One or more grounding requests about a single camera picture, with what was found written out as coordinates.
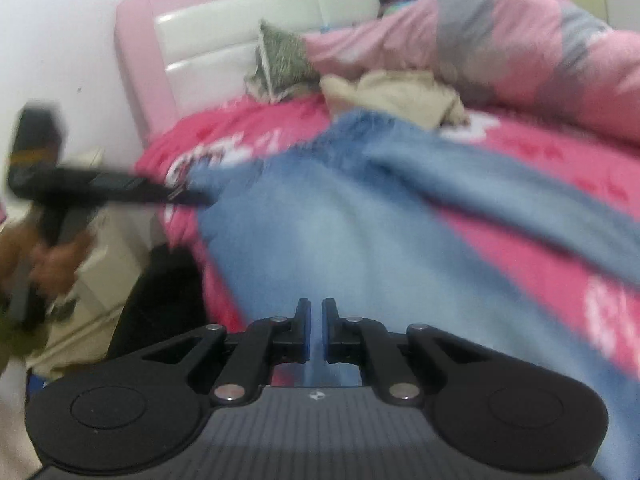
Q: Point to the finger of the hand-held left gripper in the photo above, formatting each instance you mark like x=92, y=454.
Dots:
x=155, y=192

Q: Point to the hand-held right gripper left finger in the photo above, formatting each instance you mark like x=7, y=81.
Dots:
x=306, y=332

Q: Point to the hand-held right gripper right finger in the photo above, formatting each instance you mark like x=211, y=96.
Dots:
x=327, y=332

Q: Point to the blue jeans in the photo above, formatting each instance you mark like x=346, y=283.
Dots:
x=340, y=220

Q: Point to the person's left hand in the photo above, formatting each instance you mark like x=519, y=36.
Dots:
x=55, y=272

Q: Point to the cream bedside table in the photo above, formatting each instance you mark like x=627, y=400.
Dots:
x=115, y=245

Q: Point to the pink and white headboard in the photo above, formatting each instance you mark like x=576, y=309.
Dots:
x=210, y=25

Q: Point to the green leaf-patterned pillow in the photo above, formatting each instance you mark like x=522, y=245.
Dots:
x=282, y=57

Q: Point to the beige crumpled cloth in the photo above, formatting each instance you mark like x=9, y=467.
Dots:
x=395, y=95

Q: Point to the pink floral blanket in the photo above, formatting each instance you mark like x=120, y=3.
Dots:
x=540, y=160

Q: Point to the pink and grey quilt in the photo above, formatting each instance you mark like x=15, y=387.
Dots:
x=500, y=40

